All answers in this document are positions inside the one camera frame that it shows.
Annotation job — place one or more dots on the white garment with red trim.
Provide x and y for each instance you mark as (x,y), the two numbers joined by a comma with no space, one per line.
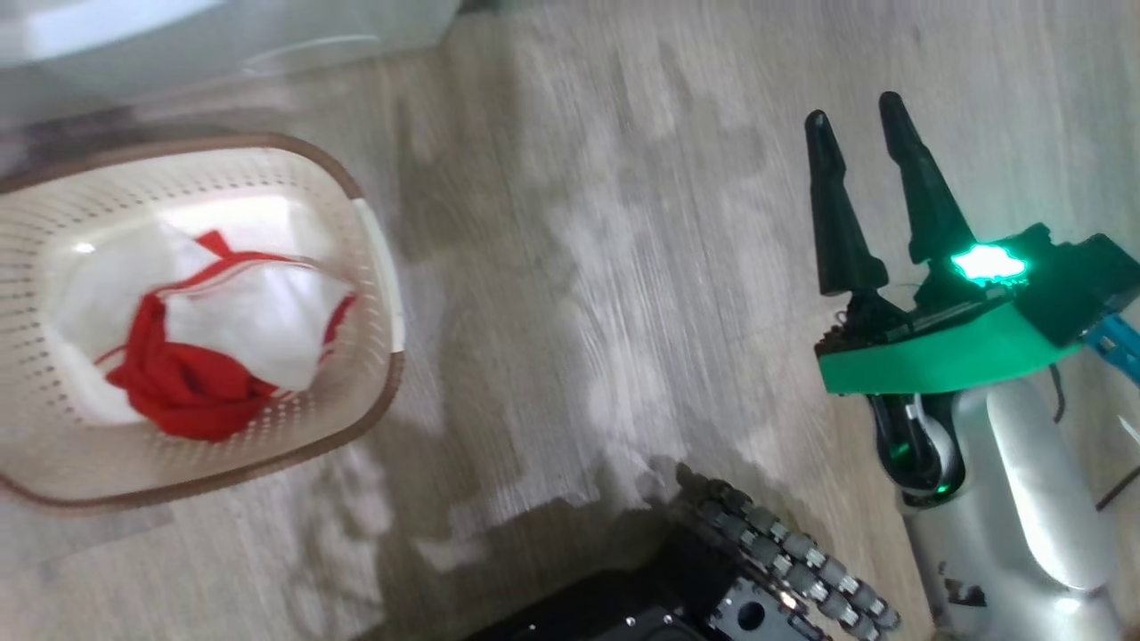
(258,329)

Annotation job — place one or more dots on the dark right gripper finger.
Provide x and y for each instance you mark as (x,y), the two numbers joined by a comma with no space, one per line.
(926,196)
(842,231)

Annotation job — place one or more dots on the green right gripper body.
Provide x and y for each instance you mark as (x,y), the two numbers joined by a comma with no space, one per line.
(944,361)

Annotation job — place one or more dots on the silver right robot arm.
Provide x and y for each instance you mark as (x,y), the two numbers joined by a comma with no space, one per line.
(1024,499)

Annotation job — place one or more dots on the beige perforated laundry basket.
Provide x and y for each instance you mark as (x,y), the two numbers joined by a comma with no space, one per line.
(294,178)

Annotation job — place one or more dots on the white washing machine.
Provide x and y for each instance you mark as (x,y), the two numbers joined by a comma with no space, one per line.
(89,27)

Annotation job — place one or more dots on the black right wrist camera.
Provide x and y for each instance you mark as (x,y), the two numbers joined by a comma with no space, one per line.
(1082,285)

